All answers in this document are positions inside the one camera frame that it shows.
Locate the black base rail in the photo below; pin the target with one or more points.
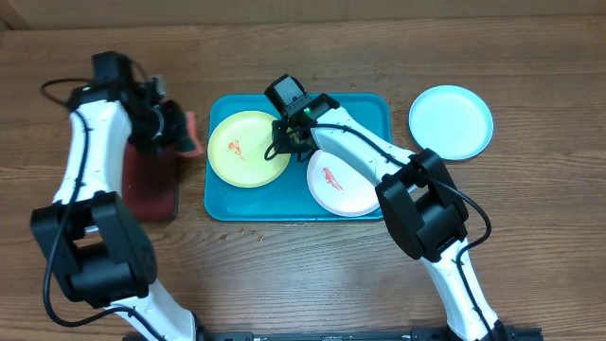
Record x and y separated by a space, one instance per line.
417 334

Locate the white plate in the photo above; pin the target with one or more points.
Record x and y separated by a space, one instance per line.
339 188

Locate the yellow-green plate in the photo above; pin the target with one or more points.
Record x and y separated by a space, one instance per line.
237 147

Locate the orange and green sponge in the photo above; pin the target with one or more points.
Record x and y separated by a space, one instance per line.
187 143

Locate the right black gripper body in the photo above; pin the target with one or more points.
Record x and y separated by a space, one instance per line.
284 142

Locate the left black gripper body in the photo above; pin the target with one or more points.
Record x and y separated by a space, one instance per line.
155 128

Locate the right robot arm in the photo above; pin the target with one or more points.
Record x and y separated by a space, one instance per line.
424 212

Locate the black and red tray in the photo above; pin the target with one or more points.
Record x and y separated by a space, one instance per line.
150 184

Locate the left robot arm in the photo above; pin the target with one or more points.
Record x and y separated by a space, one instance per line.
99 260

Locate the teal plastic tray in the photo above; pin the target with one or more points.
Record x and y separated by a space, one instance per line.
288 198

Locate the light blue plate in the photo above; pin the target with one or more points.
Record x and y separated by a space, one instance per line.
452 121

